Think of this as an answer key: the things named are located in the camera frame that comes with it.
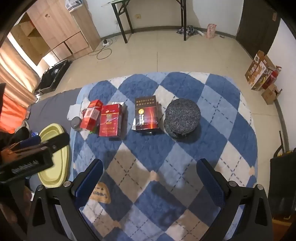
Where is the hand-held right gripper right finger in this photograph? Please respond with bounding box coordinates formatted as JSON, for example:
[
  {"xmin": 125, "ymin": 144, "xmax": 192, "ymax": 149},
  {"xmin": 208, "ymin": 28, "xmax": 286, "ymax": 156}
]
[{"xmin": 196, "ymin": 158, "xmax": 274, "ymax": 241}]

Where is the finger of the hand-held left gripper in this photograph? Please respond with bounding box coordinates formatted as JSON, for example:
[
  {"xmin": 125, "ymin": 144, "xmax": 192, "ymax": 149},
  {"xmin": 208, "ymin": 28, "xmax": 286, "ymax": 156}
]
[
  {"xmin": 20, "ymin": 136, "xmax": 41, "ymax": 149},
  {"xmin": 39, "ymin": 133, "xmax": 70, "ymax": 150}
]

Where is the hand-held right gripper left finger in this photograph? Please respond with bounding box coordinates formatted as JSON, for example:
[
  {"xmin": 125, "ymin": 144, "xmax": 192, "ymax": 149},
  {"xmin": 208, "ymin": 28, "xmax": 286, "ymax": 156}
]
[{"xmin": 26, "ymin": 159, "xmax": 104, "ymax": 241}]

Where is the yellow plastic basin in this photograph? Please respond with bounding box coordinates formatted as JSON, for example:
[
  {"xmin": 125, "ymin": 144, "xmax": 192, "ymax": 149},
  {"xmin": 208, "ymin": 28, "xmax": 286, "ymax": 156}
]
[{"xmin": 37, "ymin": 123, "xmax": 71, "ymax": 188}]

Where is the small red carton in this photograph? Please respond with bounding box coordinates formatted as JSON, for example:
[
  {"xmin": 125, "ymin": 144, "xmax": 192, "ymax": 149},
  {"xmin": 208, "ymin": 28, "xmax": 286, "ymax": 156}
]
[{"xmin": 80, "ymin": 99, "xmax": 103, "ymax": 131}]

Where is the large red gold carton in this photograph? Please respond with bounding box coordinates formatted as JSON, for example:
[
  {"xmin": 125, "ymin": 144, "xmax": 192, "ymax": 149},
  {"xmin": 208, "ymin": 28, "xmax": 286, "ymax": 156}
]
[{"xmin": 99, "ymin": 102, "xmax": 127, "ymax": 138}]

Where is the black round sponge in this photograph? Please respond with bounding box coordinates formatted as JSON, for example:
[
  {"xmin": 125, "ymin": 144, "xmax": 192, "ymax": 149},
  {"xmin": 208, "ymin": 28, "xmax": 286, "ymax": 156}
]
[{"xmin": 163, "ymin": 98, "xmax": 201, "ymax": 139}]

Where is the dark red carton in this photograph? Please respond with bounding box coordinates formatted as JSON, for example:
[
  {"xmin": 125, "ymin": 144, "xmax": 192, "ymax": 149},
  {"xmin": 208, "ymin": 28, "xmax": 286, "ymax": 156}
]
[{"xmin": 132, "ymin": 95, "xmax": 160, "ymax": 132}]

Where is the white tissue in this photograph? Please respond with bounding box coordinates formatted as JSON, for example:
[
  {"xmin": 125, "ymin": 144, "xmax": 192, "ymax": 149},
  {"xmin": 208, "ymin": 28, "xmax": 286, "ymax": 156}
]
[{"xmin": 67, "ymin": 102, "xmax": 89, "ymax": 121}]

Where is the orange curtain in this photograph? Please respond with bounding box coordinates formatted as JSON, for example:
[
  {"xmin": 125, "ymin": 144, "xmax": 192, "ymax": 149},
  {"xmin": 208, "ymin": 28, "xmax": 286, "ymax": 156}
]
[{"xmin": 0, "ymin": 93, "xmax": 29, "ymax": 133}]

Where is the black suitcase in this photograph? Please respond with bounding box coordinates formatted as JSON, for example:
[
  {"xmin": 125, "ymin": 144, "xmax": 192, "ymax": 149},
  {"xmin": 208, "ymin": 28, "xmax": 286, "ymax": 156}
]
[{"xmin": 35, "ymin": 59, "xmax": 72, "ymax": 95}]

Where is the black bag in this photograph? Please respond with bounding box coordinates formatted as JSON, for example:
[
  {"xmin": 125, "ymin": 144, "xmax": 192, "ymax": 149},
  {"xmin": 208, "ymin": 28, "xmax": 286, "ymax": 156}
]
[{"xmin": 268, "ymin": 131, "xmax": 296, "ymax": 220}]

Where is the beige curtain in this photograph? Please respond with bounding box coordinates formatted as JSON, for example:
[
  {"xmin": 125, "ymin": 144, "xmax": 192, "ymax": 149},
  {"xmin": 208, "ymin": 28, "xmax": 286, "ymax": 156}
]
[{"xmin": 0, "ymin": 35, "xmax": 40, "ymax": 109}]

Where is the blue checked blanket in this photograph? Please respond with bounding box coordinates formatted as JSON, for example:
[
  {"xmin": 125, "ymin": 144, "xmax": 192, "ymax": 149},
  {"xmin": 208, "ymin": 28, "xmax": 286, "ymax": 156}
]
[{"xmin": 69, "ymin": 72, "xmax": 258, "ymax": 241}]

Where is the small plain cardboard box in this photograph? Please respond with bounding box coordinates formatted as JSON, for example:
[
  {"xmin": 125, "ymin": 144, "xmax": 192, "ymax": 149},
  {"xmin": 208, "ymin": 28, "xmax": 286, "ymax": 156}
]
[{"xmin": 261, "ymin": 83, "xmax": 283, "ymax": 105}]

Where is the wooden wardrobe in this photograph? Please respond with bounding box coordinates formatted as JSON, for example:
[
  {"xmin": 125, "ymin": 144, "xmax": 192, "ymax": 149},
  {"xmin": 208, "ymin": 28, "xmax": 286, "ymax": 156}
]
[{"xmin": 9, "ymin": 0, "xmax": 101, "ymax": 61}]

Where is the printed cardboard box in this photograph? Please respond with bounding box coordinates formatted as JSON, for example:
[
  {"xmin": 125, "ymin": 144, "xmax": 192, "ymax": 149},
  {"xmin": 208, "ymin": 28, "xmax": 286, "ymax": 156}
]
[{"xmin": 245, "ymin": 50, "xmax": 276, "ymax": 91}]

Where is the red fire extinguisher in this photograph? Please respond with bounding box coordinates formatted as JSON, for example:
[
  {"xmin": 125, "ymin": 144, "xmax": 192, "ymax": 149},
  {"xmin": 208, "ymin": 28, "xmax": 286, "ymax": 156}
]
[{"xmin": 262, "ymin": 65, "xmax": 282, "ymax": 90}]

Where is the white printed box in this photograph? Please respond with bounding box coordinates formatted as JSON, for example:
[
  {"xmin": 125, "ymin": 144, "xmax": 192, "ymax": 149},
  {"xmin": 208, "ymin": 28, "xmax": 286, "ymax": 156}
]
[{"xmin": 65, "ymin": 0, "xmax": 80, "ymax": 11}]

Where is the pink bag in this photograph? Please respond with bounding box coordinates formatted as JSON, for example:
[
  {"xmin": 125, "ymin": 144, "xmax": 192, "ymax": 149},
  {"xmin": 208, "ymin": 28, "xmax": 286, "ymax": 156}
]
[{"xmin": 205, "ymin": 23, "xmax": 217, "ymax": 39}]

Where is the pile of clothes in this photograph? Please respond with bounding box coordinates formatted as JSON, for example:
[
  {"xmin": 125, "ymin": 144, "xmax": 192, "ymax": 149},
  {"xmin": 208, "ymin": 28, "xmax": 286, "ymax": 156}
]
[{"xmin": 176, "ymin": 26, "xmax": 205, "ymax": 36}]

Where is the black folding table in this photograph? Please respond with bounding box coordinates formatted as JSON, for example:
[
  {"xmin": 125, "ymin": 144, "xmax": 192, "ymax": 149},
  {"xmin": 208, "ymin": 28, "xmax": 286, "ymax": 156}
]
[{"xmin": 111, "ymin": 0, "xmax": 188, "ymax": 44}]

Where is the dark door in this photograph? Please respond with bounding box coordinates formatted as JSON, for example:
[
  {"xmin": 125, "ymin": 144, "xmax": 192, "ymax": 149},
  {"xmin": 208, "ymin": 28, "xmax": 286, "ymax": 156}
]
[{"xmin": 236, "ymin": 0, "xmax": 281, "ymax": 61}]

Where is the thin floor cable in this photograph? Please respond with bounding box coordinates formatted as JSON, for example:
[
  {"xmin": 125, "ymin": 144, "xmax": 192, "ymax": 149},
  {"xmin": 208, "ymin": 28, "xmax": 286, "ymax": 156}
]
[{"xmin": 89, "ymin": 37, "xmax": 114, "ymax": 59}]

